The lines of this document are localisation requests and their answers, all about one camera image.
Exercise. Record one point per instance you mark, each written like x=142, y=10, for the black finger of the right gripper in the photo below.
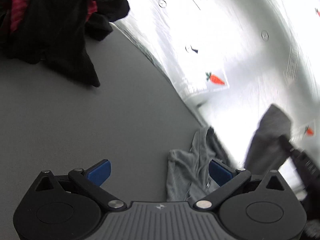
x=307, y=170

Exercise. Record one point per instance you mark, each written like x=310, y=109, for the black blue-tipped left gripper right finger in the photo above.
x=241, y=189

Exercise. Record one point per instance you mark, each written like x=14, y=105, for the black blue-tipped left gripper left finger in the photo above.
x=79, y=189

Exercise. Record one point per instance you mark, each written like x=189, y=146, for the grey zip-up hoodie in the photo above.
x=188, y=171

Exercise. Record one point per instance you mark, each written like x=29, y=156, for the pile of dark clothes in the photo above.
x=53, y=33

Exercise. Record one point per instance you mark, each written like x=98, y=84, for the white carrot-print curtain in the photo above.
x=229, y=60

